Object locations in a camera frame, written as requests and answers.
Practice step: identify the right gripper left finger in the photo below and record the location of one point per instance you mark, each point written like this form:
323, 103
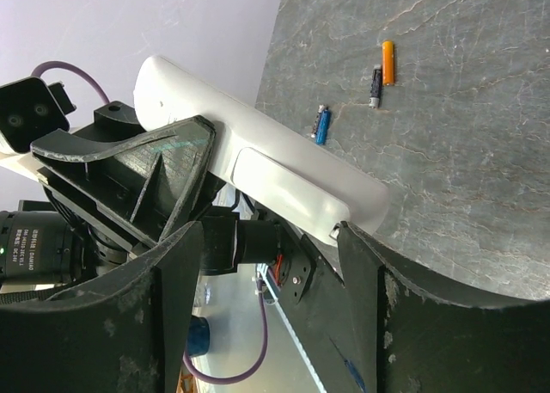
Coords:
124, 331

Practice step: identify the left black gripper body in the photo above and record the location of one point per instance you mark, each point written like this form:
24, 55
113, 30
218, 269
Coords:
116, 221

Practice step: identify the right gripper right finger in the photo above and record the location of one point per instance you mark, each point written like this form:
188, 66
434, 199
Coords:
417, 330

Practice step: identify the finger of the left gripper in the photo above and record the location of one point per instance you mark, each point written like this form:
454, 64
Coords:
142, 169

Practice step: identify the white remote control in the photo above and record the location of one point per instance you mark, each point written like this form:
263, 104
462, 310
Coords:
298, 180

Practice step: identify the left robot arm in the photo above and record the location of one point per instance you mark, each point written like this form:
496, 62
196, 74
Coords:
115, 190

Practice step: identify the blue battery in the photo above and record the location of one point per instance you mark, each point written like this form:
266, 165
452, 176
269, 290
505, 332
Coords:
321, 125

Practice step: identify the black white battery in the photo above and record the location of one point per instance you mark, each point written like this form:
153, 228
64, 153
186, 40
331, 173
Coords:
376, 87

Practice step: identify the orange battery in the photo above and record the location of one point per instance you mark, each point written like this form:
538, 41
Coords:
388, 73

